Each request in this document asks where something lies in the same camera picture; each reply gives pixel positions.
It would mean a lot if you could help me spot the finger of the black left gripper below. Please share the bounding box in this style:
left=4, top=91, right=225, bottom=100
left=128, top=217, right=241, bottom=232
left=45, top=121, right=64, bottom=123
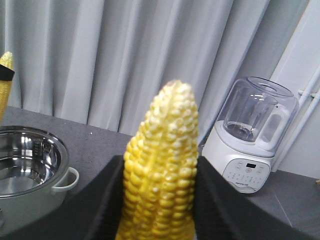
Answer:
left=0, top=65, right=15, bottom=82

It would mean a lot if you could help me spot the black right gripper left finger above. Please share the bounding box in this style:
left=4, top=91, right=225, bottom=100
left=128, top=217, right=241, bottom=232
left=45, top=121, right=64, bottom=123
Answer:
left=2, top=155, right=124, bottom=240

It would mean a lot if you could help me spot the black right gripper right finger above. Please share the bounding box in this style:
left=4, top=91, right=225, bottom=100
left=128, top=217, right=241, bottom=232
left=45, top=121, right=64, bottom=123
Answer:
left=193, top=156, right=313, bottom=240

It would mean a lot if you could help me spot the corn cob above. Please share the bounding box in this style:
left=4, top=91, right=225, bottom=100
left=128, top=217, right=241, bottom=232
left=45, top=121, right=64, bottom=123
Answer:
left=0, top=51, right=15, bottom=123
left=116, top=79, right=199, bottom=240

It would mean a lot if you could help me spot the pale green electric pot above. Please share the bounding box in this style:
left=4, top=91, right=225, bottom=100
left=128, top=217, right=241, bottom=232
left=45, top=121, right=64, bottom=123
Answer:
left=0, top=125, right=80, bottom=236

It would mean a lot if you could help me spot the grey curtain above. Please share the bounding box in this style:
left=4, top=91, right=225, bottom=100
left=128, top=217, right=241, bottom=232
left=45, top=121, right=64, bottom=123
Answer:
left=0, top=0, right=308, bottom=135

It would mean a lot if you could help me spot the white blender appliance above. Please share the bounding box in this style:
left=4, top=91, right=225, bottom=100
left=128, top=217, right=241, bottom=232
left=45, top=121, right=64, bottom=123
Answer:
left=201, top=76, right=299, bottom=194

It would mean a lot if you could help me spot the white wall pipe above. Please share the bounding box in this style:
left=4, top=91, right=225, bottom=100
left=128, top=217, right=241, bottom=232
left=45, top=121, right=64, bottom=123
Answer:
left=272, top=72, right=320, bottom=172

